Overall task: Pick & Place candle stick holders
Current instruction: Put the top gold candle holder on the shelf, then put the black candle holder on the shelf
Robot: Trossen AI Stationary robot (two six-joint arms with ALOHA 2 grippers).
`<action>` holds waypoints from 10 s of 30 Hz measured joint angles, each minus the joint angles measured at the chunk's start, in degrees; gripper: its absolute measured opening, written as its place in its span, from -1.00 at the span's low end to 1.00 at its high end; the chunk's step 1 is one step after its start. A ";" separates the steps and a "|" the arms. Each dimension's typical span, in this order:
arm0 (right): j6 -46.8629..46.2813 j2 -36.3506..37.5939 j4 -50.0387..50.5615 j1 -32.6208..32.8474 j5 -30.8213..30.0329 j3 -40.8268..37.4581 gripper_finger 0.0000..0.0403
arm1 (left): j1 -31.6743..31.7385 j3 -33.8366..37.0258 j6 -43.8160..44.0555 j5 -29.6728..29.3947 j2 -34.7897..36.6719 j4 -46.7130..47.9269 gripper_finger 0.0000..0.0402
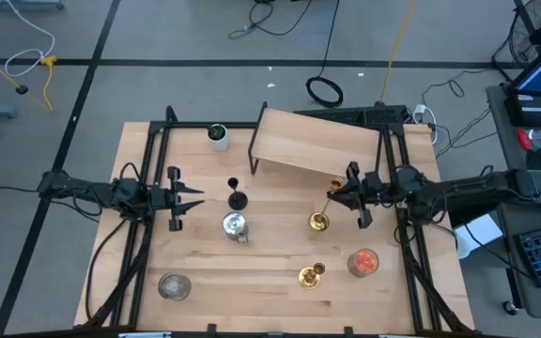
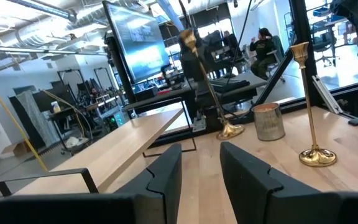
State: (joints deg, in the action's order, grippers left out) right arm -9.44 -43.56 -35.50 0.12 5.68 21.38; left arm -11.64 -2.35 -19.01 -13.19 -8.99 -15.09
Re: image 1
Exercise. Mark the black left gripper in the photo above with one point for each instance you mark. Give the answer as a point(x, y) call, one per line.
point(174, 197)

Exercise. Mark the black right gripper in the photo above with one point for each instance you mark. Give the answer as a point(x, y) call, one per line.
point(364, 192)

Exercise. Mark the gold candlestick holder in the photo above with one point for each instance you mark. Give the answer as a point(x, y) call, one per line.
point(319, 221)
point(309, 279)

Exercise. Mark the black candlestick holder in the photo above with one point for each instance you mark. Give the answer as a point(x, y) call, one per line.
point(238, 201)

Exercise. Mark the silver metal candle jar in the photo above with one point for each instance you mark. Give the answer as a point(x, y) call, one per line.
point(234, 224)

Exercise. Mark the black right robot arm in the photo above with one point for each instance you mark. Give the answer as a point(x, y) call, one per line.
point(463, 192)

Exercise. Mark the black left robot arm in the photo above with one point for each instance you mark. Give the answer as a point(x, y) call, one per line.
point(111, 192)

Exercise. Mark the orange candle glass jar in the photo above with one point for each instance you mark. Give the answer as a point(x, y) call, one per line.
point(363, 263)

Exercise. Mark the clear glass candle jar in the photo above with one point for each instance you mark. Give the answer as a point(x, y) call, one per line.
point(174, 286)

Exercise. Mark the wooden shelf riser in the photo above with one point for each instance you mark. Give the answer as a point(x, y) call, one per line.
point(308, 141)

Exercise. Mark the white pot with plant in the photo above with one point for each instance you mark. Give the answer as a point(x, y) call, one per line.
point(219, 138)

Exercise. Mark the white power adapter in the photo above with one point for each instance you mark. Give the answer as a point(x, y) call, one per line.
point(421, 110)

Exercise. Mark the white box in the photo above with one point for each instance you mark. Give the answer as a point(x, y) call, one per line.
point(482, 232)

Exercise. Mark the grey desk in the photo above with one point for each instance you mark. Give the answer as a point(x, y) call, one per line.
point(505, 141)

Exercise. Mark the black label printer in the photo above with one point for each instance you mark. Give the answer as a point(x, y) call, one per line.
point(531, 110)

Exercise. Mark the grey rolling cart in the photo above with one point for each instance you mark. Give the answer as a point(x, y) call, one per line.
point(524, 300)

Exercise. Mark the black floor fan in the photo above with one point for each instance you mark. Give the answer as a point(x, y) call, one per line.
point(533, 33)

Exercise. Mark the grey cart base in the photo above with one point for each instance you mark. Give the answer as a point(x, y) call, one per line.
point(17, 4)

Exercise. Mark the black aluminium table frame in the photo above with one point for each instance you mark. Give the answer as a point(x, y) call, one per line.
point(181, 125)

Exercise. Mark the black edge clamp bracket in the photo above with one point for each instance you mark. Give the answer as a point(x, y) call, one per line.
point(211, 329)
point(348, 331)

